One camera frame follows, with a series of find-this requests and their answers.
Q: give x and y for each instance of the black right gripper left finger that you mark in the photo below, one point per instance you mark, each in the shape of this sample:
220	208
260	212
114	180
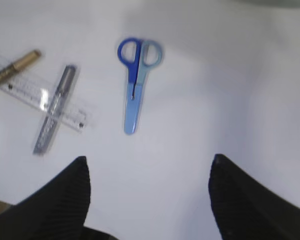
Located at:
57	211

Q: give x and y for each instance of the silver glitter pen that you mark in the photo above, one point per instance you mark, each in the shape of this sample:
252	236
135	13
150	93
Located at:
55	111

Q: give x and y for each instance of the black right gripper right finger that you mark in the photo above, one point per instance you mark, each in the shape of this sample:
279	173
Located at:
244	209

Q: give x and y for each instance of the gold glitter pen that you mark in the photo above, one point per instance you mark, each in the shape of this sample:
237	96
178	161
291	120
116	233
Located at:
19	65

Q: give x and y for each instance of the clear plastic ruler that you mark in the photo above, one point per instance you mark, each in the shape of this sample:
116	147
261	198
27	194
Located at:
38	93

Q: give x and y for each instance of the blue scissors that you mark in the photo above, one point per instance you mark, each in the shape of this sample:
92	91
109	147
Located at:
137	70

